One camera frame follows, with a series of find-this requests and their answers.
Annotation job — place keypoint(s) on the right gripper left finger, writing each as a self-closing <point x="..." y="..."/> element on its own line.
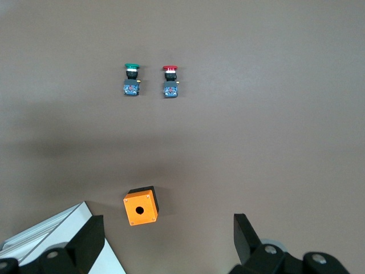
<point x="85" y="245"/>

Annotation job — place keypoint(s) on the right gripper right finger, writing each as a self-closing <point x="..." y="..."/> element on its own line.
<point x="253" y="254"/>

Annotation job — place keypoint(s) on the white drawer cabinet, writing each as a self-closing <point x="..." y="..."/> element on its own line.
<point x="51" y="228"/>

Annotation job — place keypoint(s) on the green mushroom push button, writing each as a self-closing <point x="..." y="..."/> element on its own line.
<point x="131" y="81"/>

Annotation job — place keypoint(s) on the red mushroom push button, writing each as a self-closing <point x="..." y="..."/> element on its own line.
<point x="170" y="82"/>

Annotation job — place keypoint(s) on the orange button enclosure box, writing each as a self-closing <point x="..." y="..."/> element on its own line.
<point x="139" y="208"/>

